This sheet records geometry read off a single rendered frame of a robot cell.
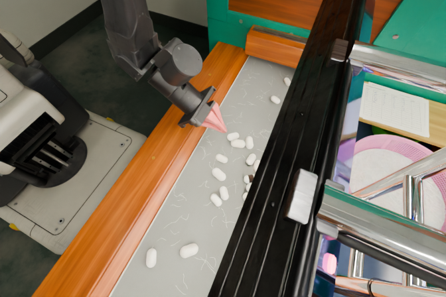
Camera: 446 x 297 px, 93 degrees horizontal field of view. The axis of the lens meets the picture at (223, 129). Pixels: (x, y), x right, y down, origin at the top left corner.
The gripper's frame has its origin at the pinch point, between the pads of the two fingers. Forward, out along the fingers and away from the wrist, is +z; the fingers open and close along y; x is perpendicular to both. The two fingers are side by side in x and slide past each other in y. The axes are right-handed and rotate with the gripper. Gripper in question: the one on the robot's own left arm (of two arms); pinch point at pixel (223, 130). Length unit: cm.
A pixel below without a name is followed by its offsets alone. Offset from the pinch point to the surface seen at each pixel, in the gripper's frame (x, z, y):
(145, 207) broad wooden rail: 9.1, -3.1, -22.3
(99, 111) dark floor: 133, -28, 20
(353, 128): -31.4, -4.1, -8.9
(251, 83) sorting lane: 6.3, 4.4, 23.6
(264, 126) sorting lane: 0.1, 11.1, 10.0
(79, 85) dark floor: 155, -52, 34
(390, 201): -21.7, 36.9, 3.1
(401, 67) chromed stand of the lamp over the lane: -35.3, -5.8, -4.2
